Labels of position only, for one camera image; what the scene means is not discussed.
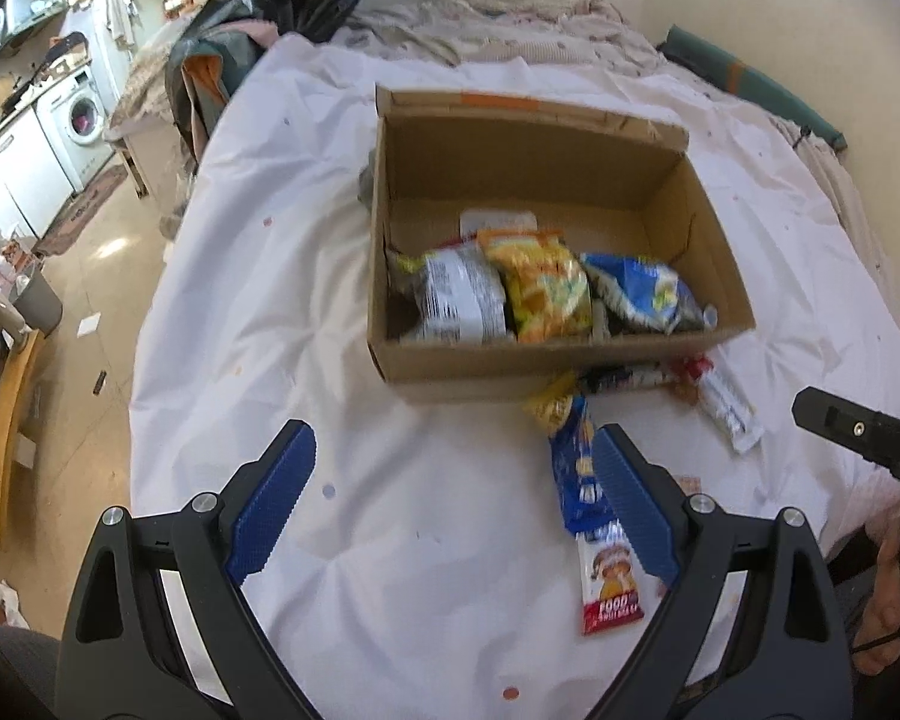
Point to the green rolled mat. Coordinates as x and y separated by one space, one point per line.
750 82

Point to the red white snack packet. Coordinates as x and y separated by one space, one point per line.
607 585

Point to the white washing machine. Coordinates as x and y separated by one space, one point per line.
79 116

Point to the black white snack packet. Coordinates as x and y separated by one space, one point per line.
630 376

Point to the blue snack packet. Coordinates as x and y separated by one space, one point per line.
574 472

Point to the person's right hand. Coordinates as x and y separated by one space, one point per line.
881 600

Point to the white plastic bag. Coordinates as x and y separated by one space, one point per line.
4 600

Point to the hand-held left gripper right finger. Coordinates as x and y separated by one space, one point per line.
634 502

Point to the floral quilt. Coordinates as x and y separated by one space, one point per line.
142 97

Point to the white paper scrap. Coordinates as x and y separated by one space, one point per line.
89 325

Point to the person's dark trouser leg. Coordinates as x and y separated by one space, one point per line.
22 679

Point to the rumpled beige duvet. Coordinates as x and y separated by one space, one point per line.
495 34

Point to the wooden chair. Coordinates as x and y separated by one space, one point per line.
7 420

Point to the small red snack packet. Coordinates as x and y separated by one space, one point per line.
690 375

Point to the yellow green snack packet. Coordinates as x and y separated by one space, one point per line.
544 285

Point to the white hanging towel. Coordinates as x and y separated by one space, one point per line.
118 11

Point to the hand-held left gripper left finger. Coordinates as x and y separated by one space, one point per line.
274 502

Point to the blue white chips packet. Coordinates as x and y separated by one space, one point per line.
637 292

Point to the grey trash bin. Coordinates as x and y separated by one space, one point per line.
37 304

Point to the orange green bag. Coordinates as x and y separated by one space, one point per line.
210 82

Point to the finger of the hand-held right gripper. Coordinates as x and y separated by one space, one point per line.
840 427

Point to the slim white blue packet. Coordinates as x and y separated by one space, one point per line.
727 409

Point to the small dark floor object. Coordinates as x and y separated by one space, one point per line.
99 382

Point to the orange yellow snack packet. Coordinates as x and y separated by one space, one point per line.
555 405

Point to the brown cardboard box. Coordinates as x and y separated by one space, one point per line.
450 375

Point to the white kitchen cabinets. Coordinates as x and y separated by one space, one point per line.
22 172

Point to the patterned floor rug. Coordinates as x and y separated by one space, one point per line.
75 214

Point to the white grey snack packet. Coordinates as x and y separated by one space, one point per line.
457 292

